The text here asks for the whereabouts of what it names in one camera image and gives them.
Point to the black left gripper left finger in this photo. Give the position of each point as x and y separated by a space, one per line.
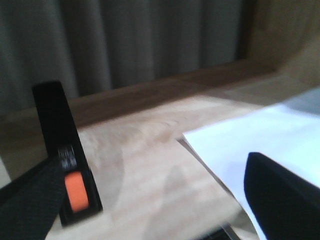
30 204

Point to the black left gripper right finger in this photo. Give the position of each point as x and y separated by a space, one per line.
285 206

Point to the black stapler with orange button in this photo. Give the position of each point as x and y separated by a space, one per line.
61 138

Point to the white paper sheet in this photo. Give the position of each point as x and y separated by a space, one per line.
287 132

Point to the wooden shelf unit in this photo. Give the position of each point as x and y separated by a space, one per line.
151 186

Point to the grey curtain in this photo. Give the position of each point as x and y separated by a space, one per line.
97 45

